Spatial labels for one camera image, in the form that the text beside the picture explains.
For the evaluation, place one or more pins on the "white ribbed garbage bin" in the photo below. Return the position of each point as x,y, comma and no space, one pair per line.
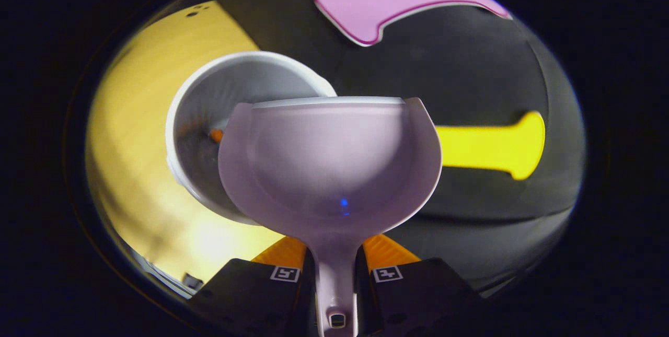
209,96

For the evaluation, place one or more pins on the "grey plastic dustpan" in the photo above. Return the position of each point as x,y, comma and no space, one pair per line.
334,159

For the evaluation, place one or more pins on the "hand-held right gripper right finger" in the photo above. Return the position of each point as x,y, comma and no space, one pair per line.
418,295

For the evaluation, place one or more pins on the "orange paper scrap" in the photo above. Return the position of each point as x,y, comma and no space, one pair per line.
216,135

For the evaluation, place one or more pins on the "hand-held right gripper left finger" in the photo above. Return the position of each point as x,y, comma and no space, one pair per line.
251,295

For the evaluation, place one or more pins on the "black backdrop cloth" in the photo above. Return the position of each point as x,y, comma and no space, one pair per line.
444,65

